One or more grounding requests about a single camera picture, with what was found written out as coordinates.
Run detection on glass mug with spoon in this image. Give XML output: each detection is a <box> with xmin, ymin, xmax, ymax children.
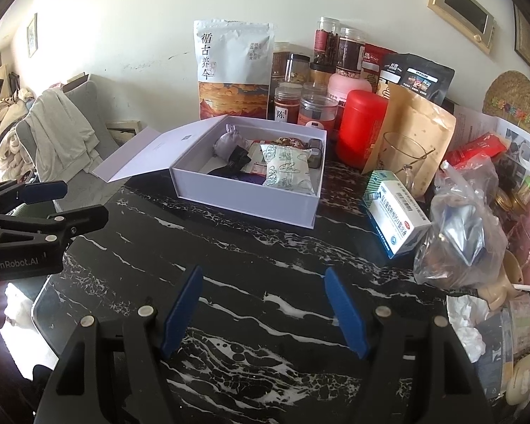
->
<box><xmin>377</xmin><ymin>131</ymin><xmax>438</xmax><ymax>190</ymax></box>

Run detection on small wall picture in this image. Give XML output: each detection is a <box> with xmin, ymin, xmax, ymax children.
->
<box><xmin>26</xmin><ymin>12</ymin><xmax>39</xmax><ymax>58</ymax></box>

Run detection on printed paper sheets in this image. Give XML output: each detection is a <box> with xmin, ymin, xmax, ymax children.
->
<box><xmin>446</xmin><ymin>101</ymin><xmax>530</xmax><ymax>169</ymax></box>

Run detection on large white stand-up pouch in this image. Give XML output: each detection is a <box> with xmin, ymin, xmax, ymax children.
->
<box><xmin>193</xmin><ymin>18</ymin><xmax>275</xmax><ymax>121</ymax></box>

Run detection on pink lidded jar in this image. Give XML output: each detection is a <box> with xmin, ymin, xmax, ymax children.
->
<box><xmin>327</xmin><ymin>72</ymin><xmax>372</xmax><ymax>107</ymax></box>

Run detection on brown red snack packet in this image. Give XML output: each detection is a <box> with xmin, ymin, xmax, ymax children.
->
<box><xmin>271</xmin><ymin>136</ymin><xmax>307</xmax><ymax>151</ymax></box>

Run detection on white green-print snack packet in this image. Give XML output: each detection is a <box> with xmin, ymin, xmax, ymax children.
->
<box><xmin>260</xmin><ymin>142</ymin><xmax>315</xmax><ymax>196</ymax></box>

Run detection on pile of clothes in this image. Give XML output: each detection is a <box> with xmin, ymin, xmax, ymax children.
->
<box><xmin>0</xmin><ymin>88</ymin><xmax>36</xmax><ymax>182</ymax></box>

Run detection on red plastic packet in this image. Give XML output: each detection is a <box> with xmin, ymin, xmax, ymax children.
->
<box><xmin>444</xmin><ymin>131</ymin><xmax>502</xmax><ymax>166</ymax></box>

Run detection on clear plastic bag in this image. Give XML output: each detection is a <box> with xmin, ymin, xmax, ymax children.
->
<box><xmin>413</xmin><ymin>159</ymin><xmax>508</xmax><ymax>290</ymax></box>

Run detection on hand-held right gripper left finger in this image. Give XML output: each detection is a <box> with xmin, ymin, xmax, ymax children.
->
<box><xmin>37</xmin><ymin>265</ymin><xmax>204</xmax><ymax>424</ymax></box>

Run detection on grey packet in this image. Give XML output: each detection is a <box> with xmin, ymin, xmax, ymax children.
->
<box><xmin>475</xmin><ymin>307</ymin><xmax>515</xmax><ymax>389</ymax></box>

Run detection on black lidded clear jar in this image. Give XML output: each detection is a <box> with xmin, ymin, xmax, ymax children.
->
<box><xmin>285</xmin><ymin>53</ymin><xmax>311</xmax><ymax>84</ymax></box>

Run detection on white plush toy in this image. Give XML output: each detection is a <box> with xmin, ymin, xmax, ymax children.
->
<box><xmin>506</xmin><ymin>347</ymin><xmax>530</xmax><ymax>407</ymax></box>

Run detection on white gift box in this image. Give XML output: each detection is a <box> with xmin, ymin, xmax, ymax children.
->
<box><xmin>92</xmin><ymin>115</ymin><xmax>328</xmax><ymax>229</ymax></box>

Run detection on long red white packet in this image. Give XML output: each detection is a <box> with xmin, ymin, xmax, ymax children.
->
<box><xmin>245</xmin><ymin>141</ymin><xmax>270</xmax><ymax>175</ymax></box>

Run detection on cream ceramic cup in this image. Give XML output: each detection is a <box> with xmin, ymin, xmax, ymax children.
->
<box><xmin>477</xmin><ymin>249</ymin><xmax>526</xmax><ymax>314</ymax></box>

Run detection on clear jar brown contents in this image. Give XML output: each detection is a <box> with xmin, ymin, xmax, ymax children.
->
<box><xmin>271</xmin><ymin>42</ymin><xmax>292</xmax><ymax>84</ymax></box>

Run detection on grey chair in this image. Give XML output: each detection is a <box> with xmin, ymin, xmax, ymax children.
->
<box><xmin>15</xmin><ymin>74</ymin><xmax>124</xmax><ymax>213</ymax></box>

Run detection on tall clear jar dark contents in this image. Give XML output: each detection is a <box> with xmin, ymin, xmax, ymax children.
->
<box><xmin>313</xmin><ymin>17</ymin><xmax>340</xmax><ymax>66</ymax></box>
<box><xmin>335</xmin><ymin>26</ymin><xmax>366</xmax><ymax>73</ymax></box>

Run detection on red canister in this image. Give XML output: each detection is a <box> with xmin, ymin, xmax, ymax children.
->
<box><xmin>336</xmin><ymin>89</ymin><xmax>388</xmax><ymax>169</ymax></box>

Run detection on round woven mat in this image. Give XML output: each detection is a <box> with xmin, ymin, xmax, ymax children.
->
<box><xmin>482</xmin><ymin>70</ymin><xmax>530</xmax><ymax>131</ymax></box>

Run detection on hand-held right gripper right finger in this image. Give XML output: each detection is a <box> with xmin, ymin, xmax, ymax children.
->
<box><xmin>324</xmin><ymin>266</ymin><xmax>497</xmax><ymax>424</ymax></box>

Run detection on purple satin pouch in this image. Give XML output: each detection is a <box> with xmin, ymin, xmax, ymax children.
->
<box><xmin>213</xmin><ymin>125</ymin><xmax>248</xmax><ymax>160</ymax></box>

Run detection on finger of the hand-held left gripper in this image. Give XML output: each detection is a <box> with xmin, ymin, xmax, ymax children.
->
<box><xmin>0</xmin><ymin>180</ymin><xmax>68</xmax><ymax>213</ymax></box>
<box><xmin>0</xmin><ymin>204</ymin><xmax>110</xmax><ymax>245</ymax></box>

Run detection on kraft paper pouch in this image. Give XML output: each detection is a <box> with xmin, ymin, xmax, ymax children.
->
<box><xmin>361</xmin><ymin>82</ymin><xmax>457</xmax><ymax>199</ymax></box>

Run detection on crumpled white tissue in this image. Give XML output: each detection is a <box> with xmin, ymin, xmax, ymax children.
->
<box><xmin>446</xmin><ymin>294</ymin><xmax>491</xmax><ymax>365</ymax></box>

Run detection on small jar red powder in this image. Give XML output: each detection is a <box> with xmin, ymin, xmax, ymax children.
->
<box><xmin>274</xmin><ymin>82</ymin><xmax>302</xmax><ymax>124</ymax></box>

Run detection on gold lidded jar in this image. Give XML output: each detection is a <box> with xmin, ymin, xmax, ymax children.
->
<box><xmin>492</xmin><ymin>188</ymin><xmax>526</xmax><ymax>213</ymax></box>

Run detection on blue white medicine box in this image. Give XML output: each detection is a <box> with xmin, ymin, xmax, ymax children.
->
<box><xmin>361</xmin><ymin>170</ymin><xmax>432</xmax><ymax>260</ymax></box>

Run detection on red stand-up pouch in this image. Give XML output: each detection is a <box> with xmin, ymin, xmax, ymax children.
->
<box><xmin>362</xmin><ymin>43</ymin><xmax>396</xmax><ymax>82</ymax></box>

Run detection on clear jar orange contents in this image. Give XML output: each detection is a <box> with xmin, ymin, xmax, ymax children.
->
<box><xmin>309</xmin><ymin>63</ymin><xmax>336</xmax><ymax>87</ymax></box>

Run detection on grey clothing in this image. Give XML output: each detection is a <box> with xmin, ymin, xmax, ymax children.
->
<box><xmin>24</xmin><ymin>88</ymin><xmax>102</xmax><ymax>177</ymax></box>

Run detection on floral round tin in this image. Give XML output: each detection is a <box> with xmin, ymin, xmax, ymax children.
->
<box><xmin>508</xmin><ymin>294</ymin><xmax>530</xmax><ymax>354</ymax></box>

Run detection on light wooden wall frame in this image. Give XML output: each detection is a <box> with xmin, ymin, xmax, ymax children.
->
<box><xmin>426</xmin><ymin>0</ymin><xmax>497</xmax><ymax>56</ymax></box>

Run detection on black hair bow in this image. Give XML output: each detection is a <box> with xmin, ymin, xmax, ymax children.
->
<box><xmin>223</xmin><ymin>146</ymin><xmax>252</xmax><ymax>171</ymax></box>

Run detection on wide clear jar red contents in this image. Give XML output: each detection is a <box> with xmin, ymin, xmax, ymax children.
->
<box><xmin>298</xmin><ymin>93</ymin><xmax>338</xmax><ymax>133</ymax></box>

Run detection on black stand-up pouch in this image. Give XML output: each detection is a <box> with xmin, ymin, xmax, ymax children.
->
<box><xmin>377</xmin><ymin>53</ymin><xmax>455</xmax><ymax>107</ymax></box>

